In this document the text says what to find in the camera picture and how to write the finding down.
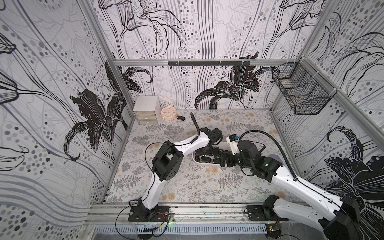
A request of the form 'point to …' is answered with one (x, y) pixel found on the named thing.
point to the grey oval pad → (276, 157)
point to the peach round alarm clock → (168, 113)
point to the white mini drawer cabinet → (146, 108)
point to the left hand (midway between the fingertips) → (203, 154)
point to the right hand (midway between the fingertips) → (222, 154)
